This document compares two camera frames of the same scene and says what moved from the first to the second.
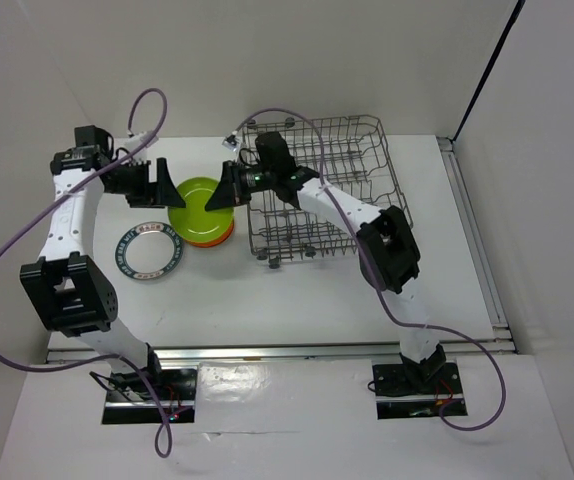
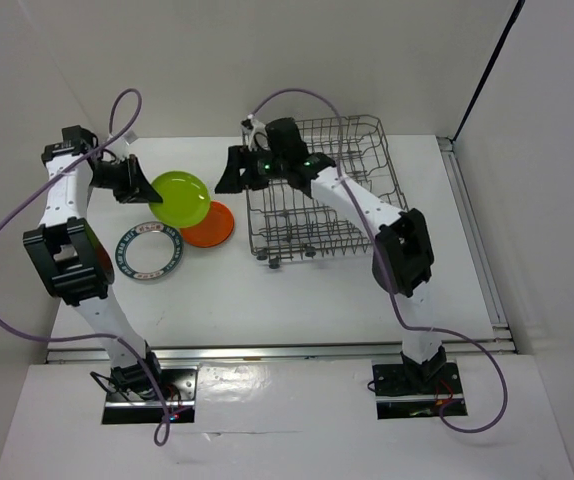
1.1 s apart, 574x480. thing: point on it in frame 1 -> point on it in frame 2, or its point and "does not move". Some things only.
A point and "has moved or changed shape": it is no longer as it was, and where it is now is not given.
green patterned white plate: [149, 250] does not move
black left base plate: [129, 399] does not move
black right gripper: [230, 190] -> [231, 181]
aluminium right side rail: [488, 278] does not move
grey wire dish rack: [353, 153] does not move
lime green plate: [195, 223] has moved or changed shape
